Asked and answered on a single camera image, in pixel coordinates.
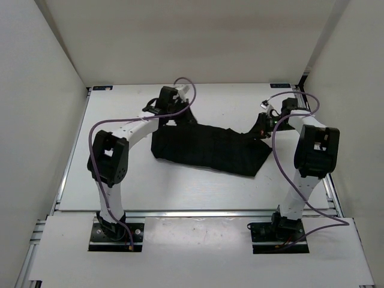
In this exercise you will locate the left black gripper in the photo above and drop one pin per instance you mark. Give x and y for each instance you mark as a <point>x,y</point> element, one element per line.
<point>188,119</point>

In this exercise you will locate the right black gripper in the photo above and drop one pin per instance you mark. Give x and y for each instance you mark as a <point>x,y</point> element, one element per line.
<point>258,130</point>

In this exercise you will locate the black skirt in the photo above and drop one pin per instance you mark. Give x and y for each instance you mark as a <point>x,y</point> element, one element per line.
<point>211,147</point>

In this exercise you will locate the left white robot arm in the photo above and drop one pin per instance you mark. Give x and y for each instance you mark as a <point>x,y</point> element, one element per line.
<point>108,160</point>

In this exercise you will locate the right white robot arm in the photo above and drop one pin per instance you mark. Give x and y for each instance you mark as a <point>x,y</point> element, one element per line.
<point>315,155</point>

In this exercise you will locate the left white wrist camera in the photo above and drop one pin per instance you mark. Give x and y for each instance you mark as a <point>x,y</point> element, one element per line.
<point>181,91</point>

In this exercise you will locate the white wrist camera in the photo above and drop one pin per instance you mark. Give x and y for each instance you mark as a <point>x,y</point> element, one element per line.
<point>266,106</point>
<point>181,91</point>

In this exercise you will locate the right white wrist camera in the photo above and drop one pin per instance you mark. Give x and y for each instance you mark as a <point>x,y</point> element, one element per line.
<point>266,106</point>

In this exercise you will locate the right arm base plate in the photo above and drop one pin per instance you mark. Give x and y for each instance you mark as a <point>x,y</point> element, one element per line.
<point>278,236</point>

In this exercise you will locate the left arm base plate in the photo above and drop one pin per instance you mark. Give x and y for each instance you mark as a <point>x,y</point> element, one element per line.
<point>104,240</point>

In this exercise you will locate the aluminium front rail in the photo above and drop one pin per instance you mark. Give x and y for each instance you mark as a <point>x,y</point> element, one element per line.
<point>200,214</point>

